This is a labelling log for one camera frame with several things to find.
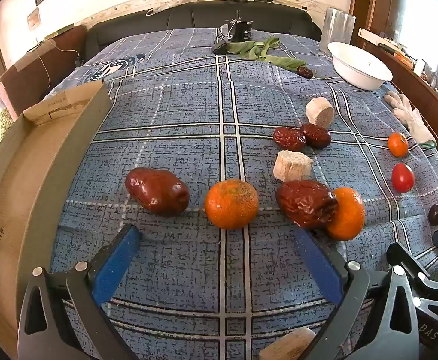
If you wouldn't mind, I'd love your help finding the floral patterned cushion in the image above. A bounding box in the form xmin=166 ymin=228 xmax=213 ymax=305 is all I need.
xmin=0 ymin=107 xmax=16 ymax=151

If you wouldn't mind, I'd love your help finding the black sofa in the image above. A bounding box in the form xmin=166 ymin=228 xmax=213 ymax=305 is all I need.
xmin=85 ymin=2 xmax=323 ymax=64

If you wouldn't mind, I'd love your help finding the wooden side ledge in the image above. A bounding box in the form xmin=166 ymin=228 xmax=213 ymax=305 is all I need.
xmin=357 ymin=26 xmax=438 ymax=121

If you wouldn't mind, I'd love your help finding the cardboard box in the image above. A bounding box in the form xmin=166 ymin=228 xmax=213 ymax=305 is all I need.
xmin=0 ymin=80 xmax=111 ymax=350

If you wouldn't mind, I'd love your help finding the wrinkled red date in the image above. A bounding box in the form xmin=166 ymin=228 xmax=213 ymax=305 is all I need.
xmin=272 ymin=127 xmax=307 ymax=151
xmin=300 ymin=123 xmax=331 ymax=148

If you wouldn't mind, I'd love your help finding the beige yam chunk far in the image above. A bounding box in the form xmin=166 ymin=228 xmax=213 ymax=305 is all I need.
xmin=305 ymin=97 xmax=335 ymax=127

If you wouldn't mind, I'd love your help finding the white knitted glove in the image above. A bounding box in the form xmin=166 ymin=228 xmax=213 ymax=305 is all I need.
xmin=384 ymin=90 xmax=437 ymax=147

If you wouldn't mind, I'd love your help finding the small wall picture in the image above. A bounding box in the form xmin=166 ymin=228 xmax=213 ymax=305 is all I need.
xmin=27 ymin=7 xmax=41 ymax=31

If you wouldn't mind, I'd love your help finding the blue plaid blanket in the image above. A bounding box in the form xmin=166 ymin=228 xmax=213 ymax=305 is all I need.
xmin=48 ymin=29 xmax=438 ymax=360

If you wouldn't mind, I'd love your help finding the black cylindrical device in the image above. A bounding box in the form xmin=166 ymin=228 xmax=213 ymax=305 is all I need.
xmin=224 ymin=9 xmax=255 ymax=42

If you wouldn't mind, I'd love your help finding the clear plastic container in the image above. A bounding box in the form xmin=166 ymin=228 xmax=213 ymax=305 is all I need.
xmin=320 ymin=7 xmax=356 ymax=51

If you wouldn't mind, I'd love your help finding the green leafy vegetable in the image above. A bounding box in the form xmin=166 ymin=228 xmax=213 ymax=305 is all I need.
xmin=227 ymin=37 xmax=305 ymax=71

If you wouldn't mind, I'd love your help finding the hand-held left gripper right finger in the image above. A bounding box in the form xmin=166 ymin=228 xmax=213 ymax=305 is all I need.
xmin=293 ymin=228 xmax=420 ymax=360

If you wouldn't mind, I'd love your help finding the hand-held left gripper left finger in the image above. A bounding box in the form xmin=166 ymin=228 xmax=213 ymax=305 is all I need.
xmin=17 ymin=223 xmax=142 ymax=360

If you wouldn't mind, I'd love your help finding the large red date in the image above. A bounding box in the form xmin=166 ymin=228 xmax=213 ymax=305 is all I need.
xmin=125 ymin=167 xmax=190 ymax=217
xmin=276 ymin=180 xmax=339 ymax=230

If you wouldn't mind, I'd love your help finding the small orange tangerine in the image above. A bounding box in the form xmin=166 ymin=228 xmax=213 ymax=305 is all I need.
xmin=387 ymin=132 xmax=409 ymax=158

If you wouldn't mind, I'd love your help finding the red cherry tomato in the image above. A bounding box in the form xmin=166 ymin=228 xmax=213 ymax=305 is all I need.
xmin=391 ymin=163 xmax=415 ymax=193

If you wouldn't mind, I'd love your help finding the white bowl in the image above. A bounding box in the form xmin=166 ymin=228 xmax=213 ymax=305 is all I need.
xmin=327 ymin=42 xmax=393 ymax=91

